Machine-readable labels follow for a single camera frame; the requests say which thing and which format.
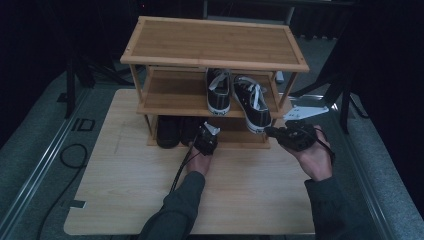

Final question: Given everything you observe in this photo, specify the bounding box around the black white canvas sneaker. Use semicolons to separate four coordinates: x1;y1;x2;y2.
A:
231;74;273;135
205;67;232;117

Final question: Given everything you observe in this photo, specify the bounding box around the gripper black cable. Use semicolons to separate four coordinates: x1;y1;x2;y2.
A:
169;145;202;195
313;127;336;165

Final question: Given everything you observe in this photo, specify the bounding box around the black tape piece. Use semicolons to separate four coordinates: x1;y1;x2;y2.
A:
67;199;87;210

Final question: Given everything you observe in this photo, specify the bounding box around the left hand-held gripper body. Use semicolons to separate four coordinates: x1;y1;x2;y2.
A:
192;121;221;157

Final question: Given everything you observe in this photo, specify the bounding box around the person's left hand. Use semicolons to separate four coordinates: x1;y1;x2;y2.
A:
184;151;215;178

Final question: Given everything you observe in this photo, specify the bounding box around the black floor cable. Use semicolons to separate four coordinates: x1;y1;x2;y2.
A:
35;143;89;240

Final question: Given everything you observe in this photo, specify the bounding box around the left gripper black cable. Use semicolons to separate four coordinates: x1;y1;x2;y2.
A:
169;145;202;195

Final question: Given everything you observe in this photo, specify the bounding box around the metal floor rail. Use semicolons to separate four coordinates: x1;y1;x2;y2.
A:
328;99;399;240
0;85;92;231

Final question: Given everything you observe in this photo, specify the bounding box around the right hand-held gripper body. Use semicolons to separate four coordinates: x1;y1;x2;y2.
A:
279;105;330;153

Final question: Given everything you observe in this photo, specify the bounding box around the wooden shoe rack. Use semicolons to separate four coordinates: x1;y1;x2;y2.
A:
119;15;311;150

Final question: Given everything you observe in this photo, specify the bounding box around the black mesh shoe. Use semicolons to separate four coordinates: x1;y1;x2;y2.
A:
155;115;183;150
179;116;208;146

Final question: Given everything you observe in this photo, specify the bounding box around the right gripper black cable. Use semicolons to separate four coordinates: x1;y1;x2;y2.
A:
313;127;336;165

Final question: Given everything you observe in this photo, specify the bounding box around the person's right hand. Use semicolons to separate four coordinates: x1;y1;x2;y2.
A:
286;125;335;183

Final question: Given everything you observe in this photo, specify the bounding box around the black metal stand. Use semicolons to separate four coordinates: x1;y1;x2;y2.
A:
63;58;96;120
289;63;369;135

